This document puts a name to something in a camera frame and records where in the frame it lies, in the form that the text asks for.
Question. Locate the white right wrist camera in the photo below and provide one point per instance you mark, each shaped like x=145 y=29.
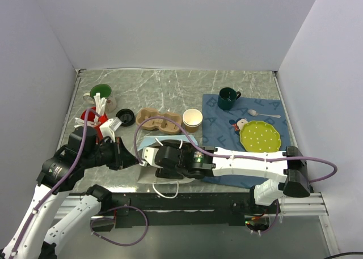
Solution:
x=148 y=156

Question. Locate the green polka dot plate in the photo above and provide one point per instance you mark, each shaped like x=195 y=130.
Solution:
x=259 y=136

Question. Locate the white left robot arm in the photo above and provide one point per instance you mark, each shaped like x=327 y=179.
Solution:
x=37 y=235

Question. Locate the blue letter print cloth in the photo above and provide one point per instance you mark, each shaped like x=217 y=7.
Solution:
x=221 y=128

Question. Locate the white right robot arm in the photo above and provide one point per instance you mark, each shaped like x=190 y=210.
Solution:
x=285 y=176

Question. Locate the dark green mug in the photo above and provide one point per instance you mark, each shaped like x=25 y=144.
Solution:
x=227 y=97

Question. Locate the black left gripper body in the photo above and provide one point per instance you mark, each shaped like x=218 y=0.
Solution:
x=108 y=155

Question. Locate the red cup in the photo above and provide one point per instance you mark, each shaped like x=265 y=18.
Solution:
x=95 y=122

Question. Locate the silver spoon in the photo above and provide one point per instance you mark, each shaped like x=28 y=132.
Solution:
x=254 y=113

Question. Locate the stacked brown pulp carriers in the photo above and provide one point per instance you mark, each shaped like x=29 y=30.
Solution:
x=160 y=124

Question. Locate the white mug green inside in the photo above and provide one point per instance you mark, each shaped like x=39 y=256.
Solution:
x=105 y=91

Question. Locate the light blue paper bag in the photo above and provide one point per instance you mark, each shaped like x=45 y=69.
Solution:
x=147 y=176

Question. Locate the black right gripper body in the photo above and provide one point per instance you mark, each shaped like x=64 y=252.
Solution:
x=167 y=173

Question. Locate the white wrapped straws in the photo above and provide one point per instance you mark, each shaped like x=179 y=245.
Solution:
x=100 y=104

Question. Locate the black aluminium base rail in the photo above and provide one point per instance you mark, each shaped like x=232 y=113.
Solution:
x=206 y=208

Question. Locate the black coffee cup lid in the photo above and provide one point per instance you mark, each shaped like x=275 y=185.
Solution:
x=126 y=116

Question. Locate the stacked brown paper cups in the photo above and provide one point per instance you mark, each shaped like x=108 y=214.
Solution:
x=192 y=119

